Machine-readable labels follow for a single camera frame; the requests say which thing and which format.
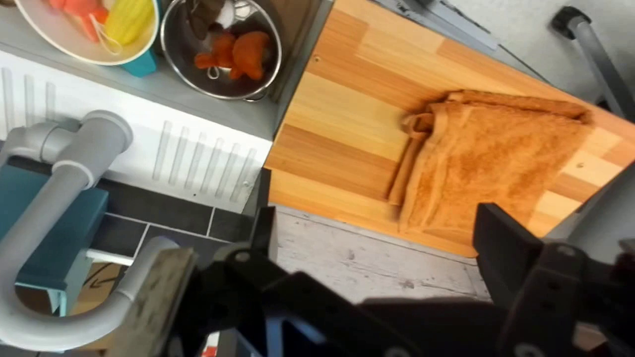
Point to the teal planter box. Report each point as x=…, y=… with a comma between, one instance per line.
x=60, y=230

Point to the steel pot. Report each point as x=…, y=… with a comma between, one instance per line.
x=179, y=52

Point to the orange plush toy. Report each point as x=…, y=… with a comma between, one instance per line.
x=248, y=52

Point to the white toy sink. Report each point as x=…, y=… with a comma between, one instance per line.
x=185, y=151

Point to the grey toy faucet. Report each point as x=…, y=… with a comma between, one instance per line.
x=40, y=224

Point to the white bowl teal outside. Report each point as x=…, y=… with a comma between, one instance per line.
x=72, y=50

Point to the orange cloth towel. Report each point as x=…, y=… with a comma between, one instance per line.
x=496, y=165

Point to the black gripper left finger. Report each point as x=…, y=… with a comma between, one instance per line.
x=262, y=230

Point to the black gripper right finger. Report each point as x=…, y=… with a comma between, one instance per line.
x=538, y=298

